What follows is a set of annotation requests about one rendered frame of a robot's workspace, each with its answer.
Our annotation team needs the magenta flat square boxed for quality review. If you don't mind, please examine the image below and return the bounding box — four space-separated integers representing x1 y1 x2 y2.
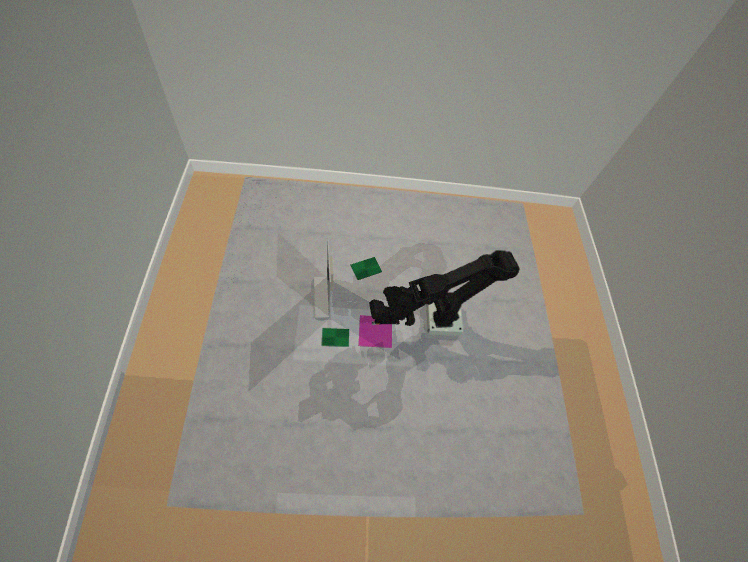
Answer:
359 315 392 348

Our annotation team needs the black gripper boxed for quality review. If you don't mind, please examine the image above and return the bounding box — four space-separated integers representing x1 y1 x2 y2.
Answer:
369 299 415 326

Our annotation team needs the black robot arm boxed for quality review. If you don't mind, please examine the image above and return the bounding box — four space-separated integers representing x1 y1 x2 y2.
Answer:
383 250 520 328

